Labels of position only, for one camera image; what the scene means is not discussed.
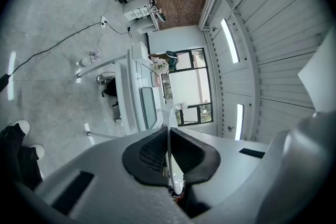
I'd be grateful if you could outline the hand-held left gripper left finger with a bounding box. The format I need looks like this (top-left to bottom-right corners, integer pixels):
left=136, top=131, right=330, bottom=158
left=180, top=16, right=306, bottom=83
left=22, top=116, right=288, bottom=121
left=34, top=126, right=196, bottom=224

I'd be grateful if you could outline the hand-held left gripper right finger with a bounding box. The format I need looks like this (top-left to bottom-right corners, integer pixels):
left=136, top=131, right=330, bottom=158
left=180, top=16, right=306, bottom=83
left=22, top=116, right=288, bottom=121
left=170, top=126, right=274, bottom=219

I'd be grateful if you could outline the white table leg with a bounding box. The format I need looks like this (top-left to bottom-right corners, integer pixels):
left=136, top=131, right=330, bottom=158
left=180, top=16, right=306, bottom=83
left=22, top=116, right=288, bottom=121
left=83, top=123, right=127, bottom=145

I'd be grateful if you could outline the person's white shoe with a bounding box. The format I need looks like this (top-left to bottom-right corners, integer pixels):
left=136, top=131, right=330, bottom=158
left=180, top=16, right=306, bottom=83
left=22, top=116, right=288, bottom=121
left=13, top=120, right=32, bottom=137
left=30, top=144, right=45, bottom=161

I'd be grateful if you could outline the black framed window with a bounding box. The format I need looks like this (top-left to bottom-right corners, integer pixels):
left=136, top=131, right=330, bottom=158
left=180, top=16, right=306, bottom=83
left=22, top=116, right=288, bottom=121
left=161, top=47, right=214, bottom=127

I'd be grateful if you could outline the white kitchen counter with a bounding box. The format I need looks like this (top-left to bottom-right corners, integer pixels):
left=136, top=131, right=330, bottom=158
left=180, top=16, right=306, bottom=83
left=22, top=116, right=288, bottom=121
left=114, top=41, right=165, bottom=132

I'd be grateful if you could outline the person's black trouser leg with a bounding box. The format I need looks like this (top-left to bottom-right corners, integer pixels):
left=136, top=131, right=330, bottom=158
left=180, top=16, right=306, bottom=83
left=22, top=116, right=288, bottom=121
left=0, top=124, right=44, bottom=191

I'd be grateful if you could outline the black chair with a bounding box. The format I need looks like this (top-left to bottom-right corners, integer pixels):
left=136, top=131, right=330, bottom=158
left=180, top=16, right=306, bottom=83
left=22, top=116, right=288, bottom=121
left=101, top=78, right=119, bottom=108

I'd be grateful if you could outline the pink flower bouquet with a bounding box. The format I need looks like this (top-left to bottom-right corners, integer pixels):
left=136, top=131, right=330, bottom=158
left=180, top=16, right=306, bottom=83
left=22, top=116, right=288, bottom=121
left=152, top=57, right=170, bottom=76

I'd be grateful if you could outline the white desk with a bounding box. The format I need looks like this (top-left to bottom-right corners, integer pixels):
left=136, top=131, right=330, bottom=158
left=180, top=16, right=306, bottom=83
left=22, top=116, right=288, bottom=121
left=75, top=50, right=132, bottom=79

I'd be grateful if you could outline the white vase with purple flowers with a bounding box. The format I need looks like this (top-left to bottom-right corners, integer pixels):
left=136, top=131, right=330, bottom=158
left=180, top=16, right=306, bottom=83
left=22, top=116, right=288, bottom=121
left=81, top=49, right=102, bottom=66

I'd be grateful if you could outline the white box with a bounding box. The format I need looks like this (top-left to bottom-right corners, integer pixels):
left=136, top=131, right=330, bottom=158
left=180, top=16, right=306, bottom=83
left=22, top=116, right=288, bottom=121
left=130, top=41, right=150, bottom=61

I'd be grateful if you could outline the white drawer cabinet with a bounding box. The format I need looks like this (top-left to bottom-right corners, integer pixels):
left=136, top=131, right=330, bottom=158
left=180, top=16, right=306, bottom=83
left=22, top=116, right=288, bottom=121
left=123, top=0, right=151, bottom=22

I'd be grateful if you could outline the thin white cable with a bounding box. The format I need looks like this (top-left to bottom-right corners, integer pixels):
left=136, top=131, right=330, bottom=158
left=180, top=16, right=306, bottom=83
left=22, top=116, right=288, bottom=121
left=97, top=0, right=119, bottom=61

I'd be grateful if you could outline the long black power cable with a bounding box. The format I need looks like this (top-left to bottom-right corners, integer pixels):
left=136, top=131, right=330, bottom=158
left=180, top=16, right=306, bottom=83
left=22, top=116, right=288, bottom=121
left=0, top=22, right=105, bottom=93

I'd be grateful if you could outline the short black cable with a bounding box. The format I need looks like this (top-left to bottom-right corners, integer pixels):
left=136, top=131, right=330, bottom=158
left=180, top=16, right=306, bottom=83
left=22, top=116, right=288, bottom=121
left=104, top=17, right=140, bottom=39

